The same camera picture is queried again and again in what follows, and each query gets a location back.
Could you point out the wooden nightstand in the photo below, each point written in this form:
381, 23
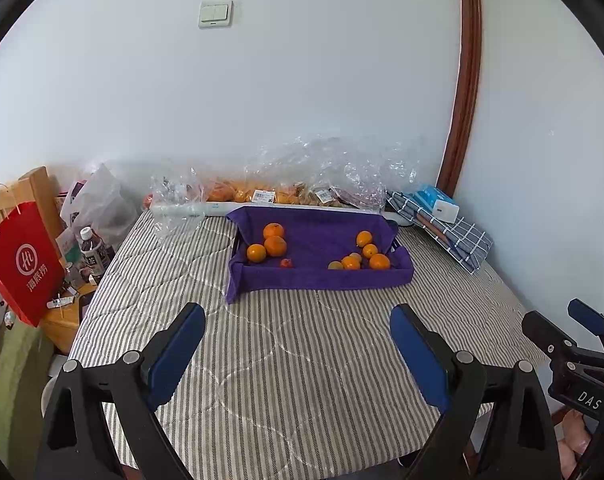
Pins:
64, 320

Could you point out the white light switch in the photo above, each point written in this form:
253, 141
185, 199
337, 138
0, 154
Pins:
215, 13

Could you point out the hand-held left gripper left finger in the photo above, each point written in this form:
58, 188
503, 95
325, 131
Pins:
177, 345

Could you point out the person's right hand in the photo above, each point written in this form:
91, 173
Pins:
574, 435

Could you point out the green cloth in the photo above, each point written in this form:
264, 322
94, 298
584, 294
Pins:
12, 375

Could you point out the clear bag of oranges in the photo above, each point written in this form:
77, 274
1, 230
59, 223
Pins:
232, 191

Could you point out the white bowl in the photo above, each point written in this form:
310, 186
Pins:
49, 397

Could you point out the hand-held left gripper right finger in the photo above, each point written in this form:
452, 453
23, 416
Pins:
416, 355

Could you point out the small white box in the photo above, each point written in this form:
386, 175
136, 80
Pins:
446, 210

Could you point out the clear bag of brown fruit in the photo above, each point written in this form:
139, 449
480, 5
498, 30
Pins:
327, 195

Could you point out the small orange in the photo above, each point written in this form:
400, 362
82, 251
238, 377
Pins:
363, 238
379, 261
369, 250
351, 262

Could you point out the red paper bag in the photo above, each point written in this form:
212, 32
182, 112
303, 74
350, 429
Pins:
22, 270

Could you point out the blue tissue pack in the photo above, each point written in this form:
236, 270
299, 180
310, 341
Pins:
424, 195

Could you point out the dark drink bottle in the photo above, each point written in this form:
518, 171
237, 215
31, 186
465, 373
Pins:
94, 255

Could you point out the brown wooden stick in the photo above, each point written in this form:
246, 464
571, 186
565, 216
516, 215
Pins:
431, 230

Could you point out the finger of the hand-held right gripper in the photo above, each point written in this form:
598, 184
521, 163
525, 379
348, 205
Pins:
546, 332
589, 316

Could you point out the wooden door frame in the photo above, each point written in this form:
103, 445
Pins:
464, 85

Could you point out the yellow-green citrus fruit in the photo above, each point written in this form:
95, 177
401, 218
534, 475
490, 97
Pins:
335, 265

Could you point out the clear plastic bags of fruit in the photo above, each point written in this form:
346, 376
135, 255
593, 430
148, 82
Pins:
292, 160

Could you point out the purple towel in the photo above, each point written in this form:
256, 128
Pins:
322, 232

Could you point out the checkered folded cloth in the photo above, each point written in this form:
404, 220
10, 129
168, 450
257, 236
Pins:
474, 247

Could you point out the striped bed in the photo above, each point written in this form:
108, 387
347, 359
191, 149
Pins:
282, 350

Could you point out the white plastic bag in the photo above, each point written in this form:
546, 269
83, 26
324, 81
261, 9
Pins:
107, 205

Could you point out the large orange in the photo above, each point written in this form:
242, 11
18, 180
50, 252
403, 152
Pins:
275, 246
273, 230
256, 252

